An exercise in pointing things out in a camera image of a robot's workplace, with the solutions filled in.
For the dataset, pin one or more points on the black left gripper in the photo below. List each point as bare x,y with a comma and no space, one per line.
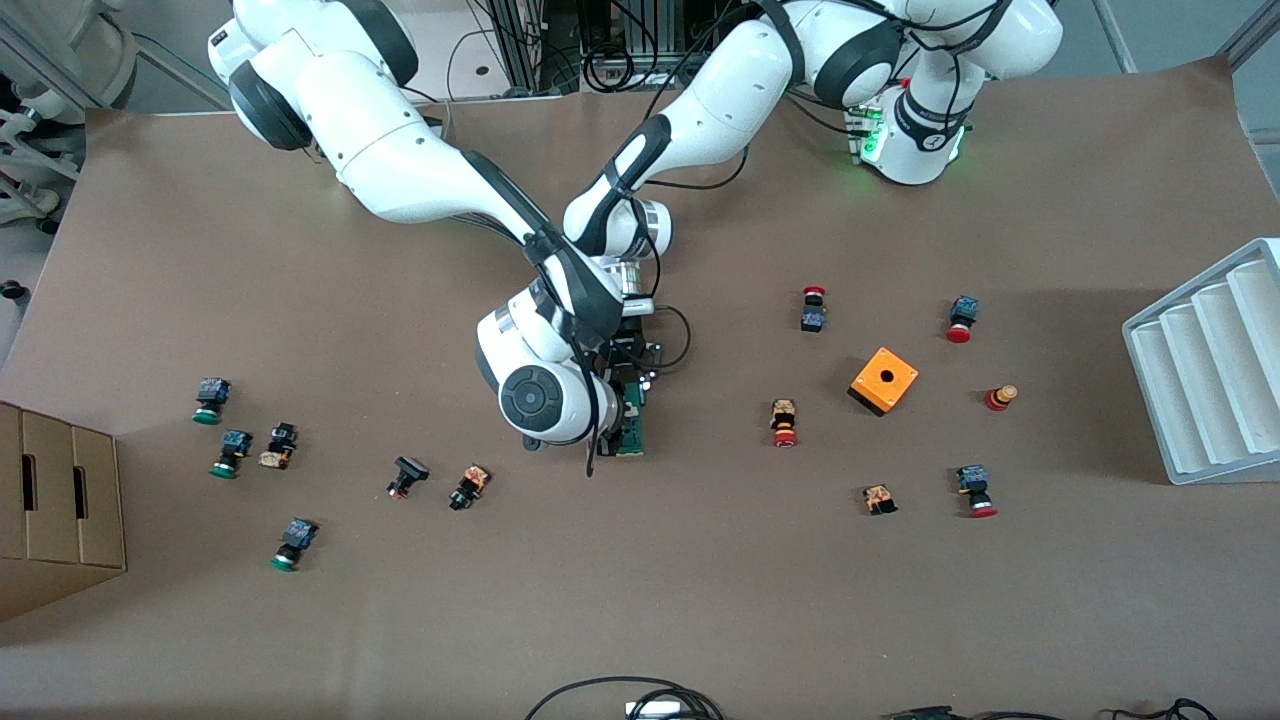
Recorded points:
628,354

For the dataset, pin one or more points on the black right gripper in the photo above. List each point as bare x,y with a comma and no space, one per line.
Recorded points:
614,443

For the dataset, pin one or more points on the green circuit board module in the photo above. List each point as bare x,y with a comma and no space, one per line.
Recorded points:
636,420

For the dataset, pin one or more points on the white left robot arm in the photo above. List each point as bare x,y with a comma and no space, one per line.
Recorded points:
740,90

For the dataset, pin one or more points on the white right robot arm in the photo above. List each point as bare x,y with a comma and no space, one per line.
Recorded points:
390,160

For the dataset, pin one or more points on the brown paper table cover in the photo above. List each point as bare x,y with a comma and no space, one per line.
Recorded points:
640,600

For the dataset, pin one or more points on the red mushroom button orange block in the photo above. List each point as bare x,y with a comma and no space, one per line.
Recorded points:
784,423

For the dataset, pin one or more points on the red mushroom button blue block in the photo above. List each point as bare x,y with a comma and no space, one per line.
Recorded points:
962,320
975,490
813,310

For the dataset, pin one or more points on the small white device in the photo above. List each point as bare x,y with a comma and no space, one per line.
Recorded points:
655,709

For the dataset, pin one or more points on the orange contact block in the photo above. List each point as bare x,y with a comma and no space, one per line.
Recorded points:
879,498

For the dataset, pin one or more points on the green mushroom push button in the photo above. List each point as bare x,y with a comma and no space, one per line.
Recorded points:
232,453
210,400
293,543

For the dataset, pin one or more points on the aluminium profile rack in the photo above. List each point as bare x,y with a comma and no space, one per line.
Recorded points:
520,50

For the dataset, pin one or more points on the red yellow button head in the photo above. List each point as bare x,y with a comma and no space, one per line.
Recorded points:
1000,397

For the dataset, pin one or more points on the brown cardboard box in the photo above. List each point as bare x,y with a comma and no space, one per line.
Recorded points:
60,510

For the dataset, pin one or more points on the white stepped plastic tray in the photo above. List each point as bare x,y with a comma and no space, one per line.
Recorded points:
1200,360

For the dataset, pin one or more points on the black selector switch orange block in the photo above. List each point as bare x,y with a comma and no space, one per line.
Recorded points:
278,445
468,487

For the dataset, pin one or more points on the black square-head red switch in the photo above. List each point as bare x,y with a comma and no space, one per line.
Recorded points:
405,477

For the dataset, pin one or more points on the orange button enclosure box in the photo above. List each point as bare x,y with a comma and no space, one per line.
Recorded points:
884,380

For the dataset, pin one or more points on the grey metal frame bar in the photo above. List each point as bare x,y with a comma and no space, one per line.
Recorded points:
1115,35
1250,35

